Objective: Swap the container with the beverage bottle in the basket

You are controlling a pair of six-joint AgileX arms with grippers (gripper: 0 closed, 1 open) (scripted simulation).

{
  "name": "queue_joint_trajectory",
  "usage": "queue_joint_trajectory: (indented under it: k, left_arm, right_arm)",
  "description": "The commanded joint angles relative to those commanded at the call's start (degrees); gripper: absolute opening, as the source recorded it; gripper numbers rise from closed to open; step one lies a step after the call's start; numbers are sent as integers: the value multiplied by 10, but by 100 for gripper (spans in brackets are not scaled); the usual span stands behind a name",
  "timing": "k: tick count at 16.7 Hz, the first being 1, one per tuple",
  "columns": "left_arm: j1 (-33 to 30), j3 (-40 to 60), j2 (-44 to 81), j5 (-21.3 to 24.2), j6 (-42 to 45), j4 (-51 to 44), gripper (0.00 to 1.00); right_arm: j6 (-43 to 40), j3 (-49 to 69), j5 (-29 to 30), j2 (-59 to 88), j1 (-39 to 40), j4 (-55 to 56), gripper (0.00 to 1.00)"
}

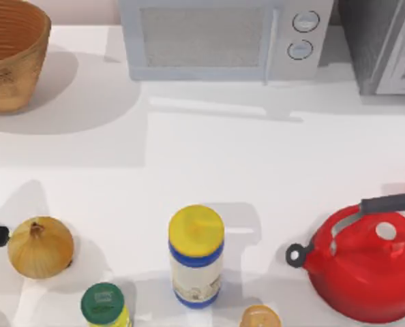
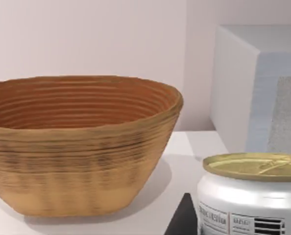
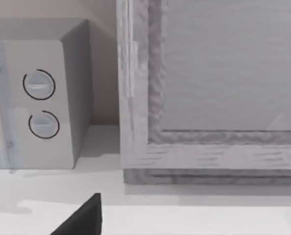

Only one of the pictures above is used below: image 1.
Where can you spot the yellow-lidded white jar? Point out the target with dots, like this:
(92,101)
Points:
(195,255)

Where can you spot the pale microwave oven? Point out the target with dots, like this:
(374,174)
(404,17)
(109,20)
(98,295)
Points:
(202,37)

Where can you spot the microwave knob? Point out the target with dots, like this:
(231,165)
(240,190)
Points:
(305,20)
(300,49)

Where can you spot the orange-lidded jar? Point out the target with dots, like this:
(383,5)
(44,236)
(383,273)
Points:
(260,316)

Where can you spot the green-lidded yellow bottle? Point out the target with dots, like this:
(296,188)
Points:
(105,306)

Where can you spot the yellow onion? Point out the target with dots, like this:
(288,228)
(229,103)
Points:
(40,248)

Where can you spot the red kettle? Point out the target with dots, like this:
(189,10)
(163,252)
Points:
(362,265)

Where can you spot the grey cabinet with dark inside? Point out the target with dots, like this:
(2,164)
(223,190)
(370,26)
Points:
(369,47)

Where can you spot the brown woven basket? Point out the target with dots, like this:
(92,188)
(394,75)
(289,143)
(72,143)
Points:
(13,64)

